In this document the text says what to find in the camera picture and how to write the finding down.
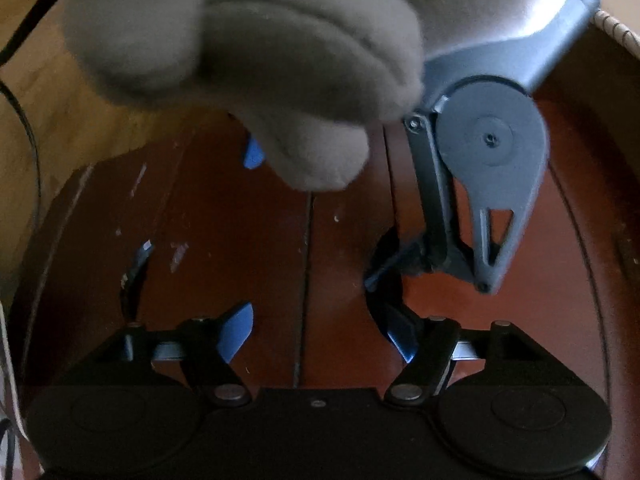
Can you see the dark red wooden drawer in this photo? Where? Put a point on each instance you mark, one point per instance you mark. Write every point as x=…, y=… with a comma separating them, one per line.
x=315, y=361

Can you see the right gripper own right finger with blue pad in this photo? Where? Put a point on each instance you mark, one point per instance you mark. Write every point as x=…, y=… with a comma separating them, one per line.
x=432, y=346

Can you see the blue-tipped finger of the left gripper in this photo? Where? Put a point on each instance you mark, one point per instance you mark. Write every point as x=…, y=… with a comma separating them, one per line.
x=254, y=156

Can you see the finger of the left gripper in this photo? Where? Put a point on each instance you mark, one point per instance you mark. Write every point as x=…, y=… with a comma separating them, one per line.
x=390, y=257

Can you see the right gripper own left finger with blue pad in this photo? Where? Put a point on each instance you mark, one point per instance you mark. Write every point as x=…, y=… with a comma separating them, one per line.
x=204, y=349

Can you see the grey gloved left hand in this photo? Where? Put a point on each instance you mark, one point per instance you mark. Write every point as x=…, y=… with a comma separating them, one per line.
x=306, y=77

